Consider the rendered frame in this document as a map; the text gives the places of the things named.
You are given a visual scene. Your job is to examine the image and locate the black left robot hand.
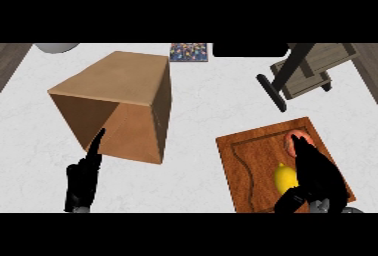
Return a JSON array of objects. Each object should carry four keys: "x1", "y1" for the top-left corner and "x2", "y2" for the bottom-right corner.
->
[{"x1": 63, "y1": 127, "x2": 107, "y2": 213}]

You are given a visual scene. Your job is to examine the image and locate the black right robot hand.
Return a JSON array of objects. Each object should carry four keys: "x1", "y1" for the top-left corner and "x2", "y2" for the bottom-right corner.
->
[{"x1": 272, "y1": 133, "x2": 348, "y2": 214}]

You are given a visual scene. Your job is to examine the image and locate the yellow lemon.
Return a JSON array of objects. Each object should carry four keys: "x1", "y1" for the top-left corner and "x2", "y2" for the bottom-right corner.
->
[{"x1": 272, "y1": 162, "x2": 301, "y2": 196}]

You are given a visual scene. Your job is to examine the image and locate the brown wooden cutting board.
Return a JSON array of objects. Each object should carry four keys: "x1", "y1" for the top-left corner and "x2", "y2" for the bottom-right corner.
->
[{"x1": 213, "y1": 116, "x2": 357, "y2": 214}]

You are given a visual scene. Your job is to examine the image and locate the orange round fruit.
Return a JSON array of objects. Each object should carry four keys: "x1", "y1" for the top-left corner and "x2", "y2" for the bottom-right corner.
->
[{"x1": 283, "y1": 129, "x2": 315, "y2": 159}]

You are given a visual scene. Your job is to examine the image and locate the brown cardboard box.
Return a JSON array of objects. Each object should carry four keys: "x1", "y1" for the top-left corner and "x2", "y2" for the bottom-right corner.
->
[{"x1": 47, "y1": 50, "x2": 172, "y2": 165}]

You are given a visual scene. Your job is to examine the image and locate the pale grey round bowl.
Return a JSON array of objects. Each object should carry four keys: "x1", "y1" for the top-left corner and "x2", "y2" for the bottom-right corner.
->
[{"x1": 32, "y1": 43, "x2": 81, "y2": 55}]

